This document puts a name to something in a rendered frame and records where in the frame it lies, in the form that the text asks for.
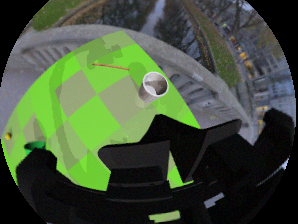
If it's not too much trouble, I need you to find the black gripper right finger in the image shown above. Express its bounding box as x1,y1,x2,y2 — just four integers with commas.
160,115,242,184

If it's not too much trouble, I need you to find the dark grey cylindrical cup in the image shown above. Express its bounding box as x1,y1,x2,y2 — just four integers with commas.
138,71,169,103

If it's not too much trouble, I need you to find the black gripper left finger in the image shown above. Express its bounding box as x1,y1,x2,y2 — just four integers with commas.
97,115,170,181

